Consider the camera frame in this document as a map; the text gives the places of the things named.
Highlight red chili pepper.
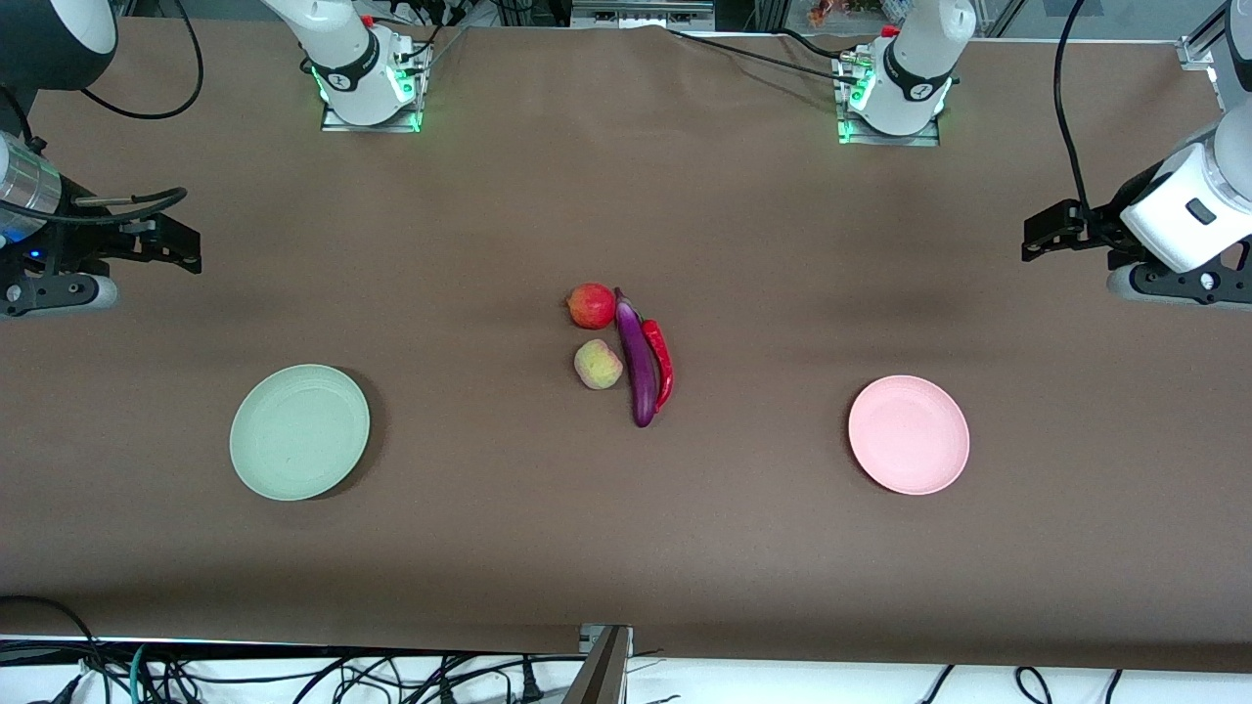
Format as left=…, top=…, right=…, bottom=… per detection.
left=641, top=319, right=675, bottom=412

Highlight red apple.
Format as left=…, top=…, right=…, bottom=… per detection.
left=567, top=283, right=618, bottom=330

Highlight purple eggplant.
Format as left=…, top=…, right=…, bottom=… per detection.
left=613, top=286, right=661, bottom=429

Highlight yellow-green peach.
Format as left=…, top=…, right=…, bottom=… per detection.
left=573, top=338, right=625, bottom=391

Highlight green round plate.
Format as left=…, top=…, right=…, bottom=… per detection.
left=229, top=364, right=372, bottom=503

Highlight pink round plate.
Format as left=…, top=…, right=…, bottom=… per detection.
left=847, top=374, right=971, bottom=497

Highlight colourful background toys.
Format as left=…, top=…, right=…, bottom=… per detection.
left=807, top=0, right=896, bottom=28

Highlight grey background device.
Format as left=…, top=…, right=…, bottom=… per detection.
left=570, top=0, right=717, bottom=30

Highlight brown table cover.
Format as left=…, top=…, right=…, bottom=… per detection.
left=0, top=18, right=1252, bottom=676

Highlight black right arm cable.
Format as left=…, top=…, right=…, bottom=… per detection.
left=0, top=0, right=204, bottom=228

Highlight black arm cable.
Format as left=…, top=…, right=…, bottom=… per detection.
left=0, top=0, right=204, bottom=228
left=1052, top=0, right=1095, bottom=221

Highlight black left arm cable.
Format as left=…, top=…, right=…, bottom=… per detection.
left=1052, top=0, right=1095, bottom=221

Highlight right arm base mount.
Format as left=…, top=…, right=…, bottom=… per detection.
left=320, top=29, right=431, bottom=134

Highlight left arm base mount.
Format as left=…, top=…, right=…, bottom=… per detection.
left=834, top=44, right=942, bottom=148

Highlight black cable on table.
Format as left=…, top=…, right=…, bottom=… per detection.
left=670, top=27, right=862, bottom=84

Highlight black looped floor cable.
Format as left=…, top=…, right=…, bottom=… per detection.
left=0, top=594, right=101, bottom=704

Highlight grey metal camera post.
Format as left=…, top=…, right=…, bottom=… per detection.
left=562, top=624, right=634, bottom=704

